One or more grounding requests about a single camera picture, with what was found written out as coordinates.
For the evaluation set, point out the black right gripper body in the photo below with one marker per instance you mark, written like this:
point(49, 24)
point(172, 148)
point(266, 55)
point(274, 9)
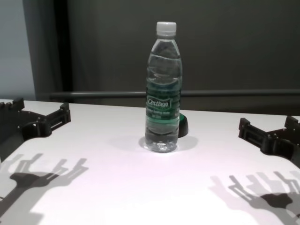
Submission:
point(283, 145)

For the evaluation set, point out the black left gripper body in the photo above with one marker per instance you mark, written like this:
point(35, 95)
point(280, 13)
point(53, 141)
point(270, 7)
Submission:
point(21, 126)

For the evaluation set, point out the grey vertical frame post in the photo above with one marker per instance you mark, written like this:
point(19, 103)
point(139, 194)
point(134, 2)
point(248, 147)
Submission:
point(64, 47)

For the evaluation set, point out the green black push button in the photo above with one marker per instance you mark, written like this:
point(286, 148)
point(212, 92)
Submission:
point(184, 127)

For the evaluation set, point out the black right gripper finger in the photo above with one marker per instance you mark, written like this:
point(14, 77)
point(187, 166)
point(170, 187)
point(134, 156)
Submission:
point(249, 133)
point(293, 123)

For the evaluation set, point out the clear water bottle green label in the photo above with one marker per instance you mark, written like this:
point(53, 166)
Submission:
point(161, 93)

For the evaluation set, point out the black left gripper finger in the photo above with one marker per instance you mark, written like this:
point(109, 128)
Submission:
point(61, 117)
point(17, 105)

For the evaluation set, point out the thin grey horizontal rail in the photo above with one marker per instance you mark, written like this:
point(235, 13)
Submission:
point(105, 95)

